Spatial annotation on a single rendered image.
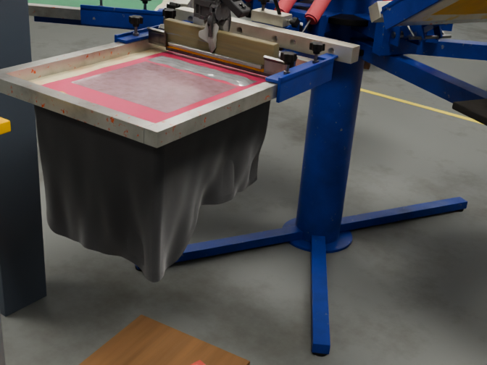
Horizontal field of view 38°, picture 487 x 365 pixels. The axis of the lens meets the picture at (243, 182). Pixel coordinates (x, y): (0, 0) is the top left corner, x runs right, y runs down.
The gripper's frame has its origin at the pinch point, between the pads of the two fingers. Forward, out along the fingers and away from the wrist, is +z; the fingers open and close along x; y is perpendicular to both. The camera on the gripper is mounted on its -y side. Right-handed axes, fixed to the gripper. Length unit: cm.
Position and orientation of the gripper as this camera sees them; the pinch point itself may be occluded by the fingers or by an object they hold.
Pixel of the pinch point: (218, 48)
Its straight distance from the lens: 213.2
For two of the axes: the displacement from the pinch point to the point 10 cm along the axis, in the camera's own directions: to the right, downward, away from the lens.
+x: -5.7, 3.2, -7.6
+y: -8.2, -2.9, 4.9
